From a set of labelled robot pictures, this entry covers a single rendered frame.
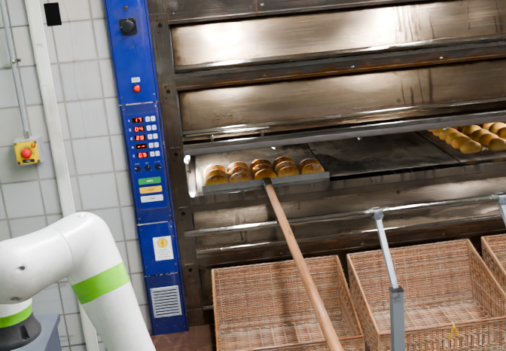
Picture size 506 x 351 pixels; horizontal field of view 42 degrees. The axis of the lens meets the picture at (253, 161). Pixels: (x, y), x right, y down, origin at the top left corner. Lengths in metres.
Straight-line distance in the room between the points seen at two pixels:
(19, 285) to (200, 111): 1.52
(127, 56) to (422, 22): 1.18
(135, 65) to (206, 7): 0.36
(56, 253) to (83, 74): 1.42
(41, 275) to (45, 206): 1.51
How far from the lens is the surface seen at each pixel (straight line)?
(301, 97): 2.72
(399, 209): 2.53
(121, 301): 1.42
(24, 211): 2.88
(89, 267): 1.41
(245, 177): 2.83
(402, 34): 2.77
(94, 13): 2.66
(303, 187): 2.81
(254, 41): 2.66
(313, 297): 1.86
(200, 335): 2.95
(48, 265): 1.36
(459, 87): 2.89
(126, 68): 2.64
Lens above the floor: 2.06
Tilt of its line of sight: 16 degrees down
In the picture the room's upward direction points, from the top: 5 degrees counter-clockwise
